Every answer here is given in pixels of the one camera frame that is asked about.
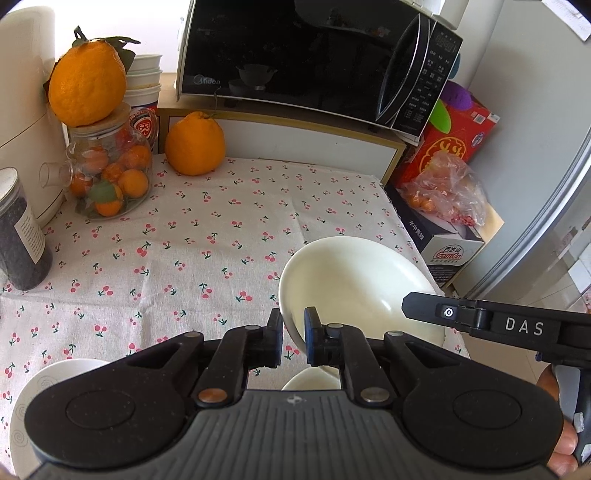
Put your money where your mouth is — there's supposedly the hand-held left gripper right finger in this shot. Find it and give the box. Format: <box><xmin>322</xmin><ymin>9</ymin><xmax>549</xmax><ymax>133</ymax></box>
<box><xmin>303</xmin><ymin>306</ymin><xmax>465</xmax><ymax>409</ymax></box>

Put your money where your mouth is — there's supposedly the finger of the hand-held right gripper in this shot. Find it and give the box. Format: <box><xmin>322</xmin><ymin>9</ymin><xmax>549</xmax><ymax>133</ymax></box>
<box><xmin>402</xmin><ymin>292</ymin><xmax>561</xmax><ymax>352</ymax></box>

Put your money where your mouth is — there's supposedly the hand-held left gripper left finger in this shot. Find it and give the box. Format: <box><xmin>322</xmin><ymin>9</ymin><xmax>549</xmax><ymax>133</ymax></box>
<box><xmin>124</xmin><ymin>308</ymin><xmax>284</xmax><ymax>409</ymax></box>

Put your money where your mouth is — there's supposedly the white bowl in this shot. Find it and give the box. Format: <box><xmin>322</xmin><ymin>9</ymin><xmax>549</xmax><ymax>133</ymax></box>
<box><xmin>278</xmin><ymin>236</ymin><xmax>445</xmax><ymax>366</ymax></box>
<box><xmin>281</xmin><ymin>367</ymin><xmax>343</xmax><ymax>391</ymax></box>

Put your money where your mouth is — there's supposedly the blue patterned porcelain bowl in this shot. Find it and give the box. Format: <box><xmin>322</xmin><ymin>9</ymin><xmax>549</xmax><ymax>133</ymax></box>
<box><xmin>9</xmin><ymin>359</ymin><xmax>112</xmax><ymax>480</ymax></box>

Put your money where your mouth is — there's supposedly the person's right hand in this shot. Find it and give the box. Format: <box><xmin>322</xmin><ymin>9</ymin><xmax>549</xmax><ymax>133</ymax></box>
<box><xmin>538</xmin><ymin>364</ymin><xmax>578</xmax><ymax>476</ymax></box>

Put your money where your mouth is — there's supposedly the black and white carton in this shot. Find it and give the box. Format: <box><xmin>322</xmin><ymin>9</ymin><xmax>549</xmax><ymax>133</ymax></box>
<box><xmin>385</xmin><ymin>185</ymin><xmax>505</xmax><ymax>289</ymax></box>

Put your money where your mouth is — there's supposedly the cherry print tablecloth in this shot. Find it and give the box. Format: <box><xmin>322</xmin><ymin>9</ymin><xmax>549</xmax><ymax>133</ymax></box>
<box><xmin>0</xmin><ymin>153</ymin><xmax>472</xmax><ymax>416</ymax></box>

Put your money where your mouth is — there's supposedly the clear plastic bag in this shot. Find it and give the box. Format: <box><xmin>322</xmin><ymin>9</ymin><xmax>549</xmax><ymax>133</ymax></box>
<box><xmin>399</xmin><ymin>152</ymin><xmax>490</xmax><ymax>228</ymax></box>

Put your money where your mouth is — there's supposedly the red printed box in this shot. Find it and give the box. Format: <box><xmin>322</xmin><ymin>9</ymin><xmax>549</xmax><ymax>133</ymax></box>
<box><xmin>394</xmin><ymin>92</ymin><xmax>502</xmax><ymax>195</ymax></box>

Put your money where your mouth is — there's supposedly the grey refrigerator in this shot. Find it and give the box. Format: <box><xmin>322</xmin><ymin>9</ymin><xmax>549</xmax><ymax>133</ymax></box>
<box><xmin>459</xmin><ymin>0</ymin><xmax>591</xmax><ymax>317</ymax></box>

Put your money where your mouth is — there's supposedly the white wooden microwave stand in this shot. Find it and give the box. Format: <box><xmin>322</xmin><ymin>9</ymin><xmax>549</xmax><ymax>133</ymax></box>
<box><xmin>157</xmin><ymin>85</ymin><xmax>407</xmax><ymax>186</ymax></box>

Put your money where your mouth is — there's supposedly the glass jar of small oranges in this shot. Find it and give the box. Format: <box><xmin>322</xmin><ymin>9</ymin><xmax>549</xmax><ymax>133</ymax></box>
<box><xmin>39</xmin><ymin>104</ymin><xmax>154</xmax><ymax>221</ymax></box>

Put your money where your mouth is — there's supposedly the red logo paper cup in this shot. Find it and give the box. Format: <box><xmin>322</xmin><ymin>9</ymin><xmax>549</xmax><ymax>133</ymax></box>
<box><xmin>129</xmin><ymin>106</ymin><xmax>159</xmax><ymax>155</ymax></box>

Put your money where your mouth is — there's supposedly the plastic jar with dark contents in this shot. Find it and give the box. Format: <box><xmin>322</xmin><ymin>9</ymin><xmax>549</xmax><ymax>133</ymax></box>
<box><xmin>0</xmin><ymin>167</ymin><xmax>54</xmax><ymax>291</ymax></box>

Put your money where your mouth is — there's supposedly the white paper tub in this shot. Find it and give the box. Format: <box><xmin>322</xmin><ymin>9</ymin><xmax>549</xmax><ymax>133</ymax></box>
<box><xmin>126</xmin><ymin>69</ymin><xmax>163</xmax><ymax>92</ymax></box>
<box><xmin>127</xmin><ymin>54</ymin><xmax>164</xmax><ymax>75</ymax></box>
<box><xmin>124</xmin><ymin>85</ymin><xmax>162</xmax><ymax>110</ymax></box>

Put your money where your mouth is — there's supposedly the black microwave oven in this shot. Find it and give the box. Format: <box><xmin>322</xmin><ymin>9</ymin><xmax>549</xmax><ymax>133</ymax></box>
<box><xmin>177</xmin><ymin>0</ymin><xmax>464</xmax><ymax>137</ymax></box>

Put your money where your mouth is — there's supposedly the white printer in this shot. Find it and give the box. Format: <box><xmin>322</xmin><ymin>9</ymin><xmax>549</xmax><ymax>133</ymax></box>
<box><xmin>418</xmin><ymin>0</ymin><xmax>462</xmax><ymax>27</ymax></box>

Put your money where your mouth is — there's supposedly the paper note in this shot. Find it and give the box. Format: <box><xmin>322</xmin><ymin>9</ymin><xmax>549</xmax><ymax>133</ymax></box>
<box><xmin>540</xmin><ymin>0</ymin><xmax>588</xmax><ymax>34</ymax></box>

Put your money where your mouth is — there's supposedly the large orange with leaves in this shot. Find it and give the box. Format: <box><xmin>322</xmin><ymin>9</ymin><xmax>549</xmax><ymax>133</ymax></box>
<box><xmin>44</xmin><ymin>25</ymin><xmax>141</xmax><ymax>127</ymax></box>

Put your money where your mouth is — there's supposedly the white air fryer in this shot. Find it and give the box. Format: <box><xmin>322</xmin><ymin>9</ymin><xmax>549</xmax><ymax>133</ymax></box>
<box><xmin>0</xmin><ymin>7</ymin><xmax>71</xmax><ymax>228</ymax></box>

